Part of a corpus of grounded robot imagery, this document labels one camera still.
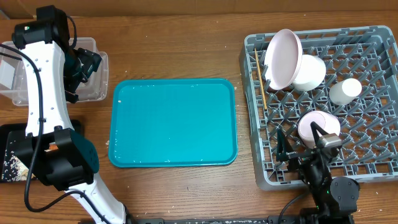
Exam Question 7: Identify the rice and peanut scraps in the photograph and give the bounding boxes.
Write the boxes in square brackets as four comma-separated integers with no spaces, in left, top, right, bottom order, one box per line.
[1,151,29,182]

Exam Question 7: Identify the wooden chopstick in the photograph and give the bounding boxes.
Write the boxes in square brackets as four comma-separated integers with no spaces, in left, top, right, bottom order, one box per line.
[254,49,267,110]

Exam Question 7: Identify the large white plate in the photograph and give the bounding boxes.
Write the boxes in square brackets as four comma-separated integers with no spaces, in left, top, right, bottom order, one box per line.
[264,29,303,90]

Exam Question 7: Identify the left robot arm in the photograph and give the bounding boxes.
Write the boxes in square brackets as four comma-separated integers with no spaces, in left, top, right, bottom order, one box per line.
[7,5,133,223]

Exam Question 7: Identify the orange carrot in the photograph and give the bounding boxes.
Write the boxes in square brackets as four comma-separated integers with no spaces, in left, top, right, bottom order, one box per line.
[44,144,58,152]

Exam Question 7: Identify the clear plastic bin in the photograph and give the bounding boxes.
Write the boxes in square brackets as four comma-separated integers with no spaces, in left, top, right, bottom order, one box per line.
[1,37,109,106]

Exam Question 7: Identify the grey dishwasher rack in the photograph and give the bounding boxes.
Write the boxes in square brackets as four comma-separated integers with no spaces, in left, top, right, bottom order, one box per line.
[239,26,397,190]

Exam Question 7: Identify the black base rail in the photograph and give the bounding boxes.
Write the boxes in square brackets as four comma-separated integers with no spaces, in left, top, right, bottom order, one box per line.
[132,215,354,224]

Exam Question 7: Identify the white bowl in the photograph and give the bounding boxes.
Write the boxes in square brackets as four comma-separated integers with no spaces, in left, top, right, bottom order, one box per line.
[292,55,326,91]

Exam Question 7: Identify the small white plate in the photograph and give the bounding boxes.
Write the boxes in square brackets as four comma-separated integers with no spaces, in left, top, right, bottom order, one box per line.
[298,111,341,148]

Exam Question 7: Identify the black waste tray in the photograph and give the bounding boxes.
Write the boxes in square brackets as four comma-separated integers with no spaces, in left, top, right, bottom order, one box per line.
[1,120,99,190]

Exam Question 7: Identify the teal serving tray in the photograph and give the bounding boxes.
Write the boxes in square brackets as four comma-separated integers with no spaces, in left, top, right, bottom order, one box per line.
[108,78,238,168]

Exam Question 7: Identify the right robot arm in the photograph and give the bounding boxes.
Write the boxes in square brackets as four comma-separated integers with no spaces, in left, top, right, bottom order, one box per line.
[276,121,360,223]

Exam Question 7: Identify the white cup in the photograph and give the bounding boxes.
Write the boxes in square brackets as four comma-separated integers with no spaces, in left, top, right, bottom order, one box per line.
[329,78,362,105]

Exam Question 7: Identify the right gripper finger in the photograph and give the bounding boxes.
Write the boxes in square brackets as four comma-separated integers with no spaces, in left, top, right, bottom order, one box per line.
[310,121,330,150]
[276,129,294,156]

